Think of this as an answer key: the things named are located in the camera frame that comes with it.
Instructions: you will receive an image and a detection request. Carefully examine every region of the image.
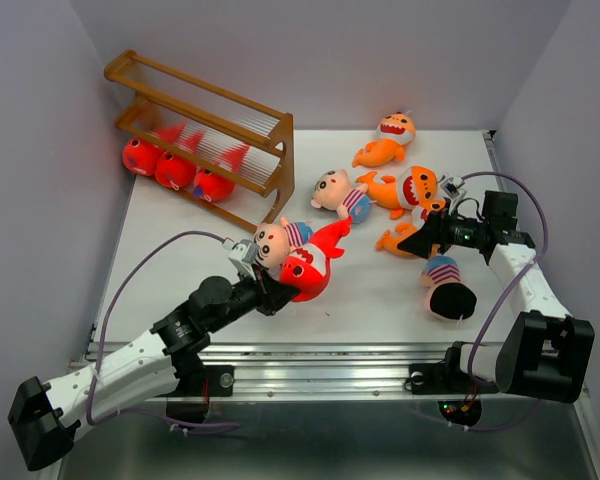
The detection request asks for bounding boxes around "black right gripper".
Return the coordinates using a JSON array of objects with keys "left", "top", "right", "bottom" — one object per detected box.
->
[{"left": 396, "top": 200, "right": 487, "bottom": 258}]

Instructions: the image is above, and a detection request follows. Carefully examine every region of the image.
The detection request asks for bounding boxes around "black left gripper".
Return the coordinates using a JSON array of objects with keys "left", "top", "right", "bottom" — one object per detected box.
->
[{"left": 206, "top": 262, "right": 299, "bottom": 333}]

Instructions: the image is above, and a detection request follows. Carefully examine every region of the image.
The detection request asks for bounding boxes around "orange shark plush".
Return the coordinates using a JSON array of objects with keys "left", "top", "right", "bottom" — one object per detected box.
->
[
  {"left": 352, "top": 112, "right": 416, "bottom": 168},
  {"left": 375, "top": 199, "right": 448, "bottom": 257},
  {"left": 356, "top": 166, "right": 445, "bottom": 220}
]

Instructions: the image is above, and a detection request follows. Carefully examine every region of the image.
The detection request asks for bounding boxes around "red shark plush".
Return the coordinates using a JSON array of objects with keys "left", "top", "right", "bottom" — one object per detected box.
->
[
  {"left": 154, "top": 130, "right": 205, "bottom": 191},
  {"left": 122, "top": 123, "right": 186, "bottom": 177},
  {"left": 279, "top": 217, "right": 353, "bottom": 303},
  {"left": 193, "top": 144, "right": 249, "bottom": 202}
]

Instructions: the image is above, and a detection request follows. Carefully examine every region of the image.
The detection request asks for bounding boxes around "boy doll black hair front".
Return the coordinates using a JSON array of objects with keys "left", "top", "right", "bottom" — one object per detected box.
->
[{"left": 420, "top": 255, "right": 477, "bottom": 322}]

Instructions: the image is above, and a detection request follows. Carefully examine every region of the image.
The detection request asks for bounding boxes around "boy doll table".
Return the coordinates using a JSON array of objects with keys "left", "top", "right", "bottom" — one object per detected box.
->
[{"left": 311, "top": 169, "right": 373, "bottom": 224}]

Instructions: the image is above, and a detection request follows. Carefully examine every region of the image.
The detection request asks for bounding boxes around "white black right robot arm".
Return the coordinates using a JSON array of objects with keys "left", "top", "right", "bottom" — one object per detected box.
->
[{"left": 397, "top": 191, "right": 595, "bottom": 404}]

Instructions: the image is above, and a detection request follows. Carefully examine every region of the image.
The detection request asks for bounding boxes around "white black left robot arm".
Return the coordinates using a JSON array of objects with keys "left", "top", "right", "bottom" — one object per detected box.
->
[{"left": 7, "top": 274, "right": 299, "bottom": 471}]

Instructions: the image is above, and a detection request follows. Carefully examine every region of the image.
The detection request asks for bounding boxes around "brown wooden toy shelf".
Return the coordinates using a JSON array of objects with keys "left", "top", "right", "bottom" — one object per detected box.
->
[{"left": 104, "top": 49, "right": 295, "bottom": 231}]

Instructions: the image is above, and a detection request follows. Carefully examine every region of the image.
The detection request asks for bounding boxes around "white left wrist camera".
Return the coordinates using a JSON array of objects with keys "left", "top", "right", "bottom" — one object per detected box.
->
[{"left": 222, "top": 238, "right": 259, "bottom": 277}]

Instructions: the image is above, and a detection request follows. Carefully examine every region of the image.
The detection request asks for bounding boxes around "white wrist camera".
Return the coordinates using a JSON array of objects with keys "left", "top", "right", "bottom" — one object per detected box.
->
[
  {"left": 222, "top": 238, "right": 259, "bottom": 277},
  {"left": 438, "top": 176, "right": 467, "bottom": 201}
]

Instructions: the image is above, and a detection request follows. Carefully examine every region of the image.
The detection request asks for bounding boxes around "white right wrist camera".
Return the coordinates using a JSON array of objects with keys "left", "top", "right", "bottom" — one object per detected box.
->
[{"left": 438, "top": 176, "right": 467, "bottom": 201}]

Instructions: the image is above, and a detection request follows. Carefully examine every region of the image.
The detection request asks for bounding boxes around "aluminium mounting rail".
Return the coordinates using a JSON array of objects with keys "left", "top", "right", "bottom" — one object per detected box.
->
[{"left": 84, "top": 342, "right": 589, "bottom": 404}]

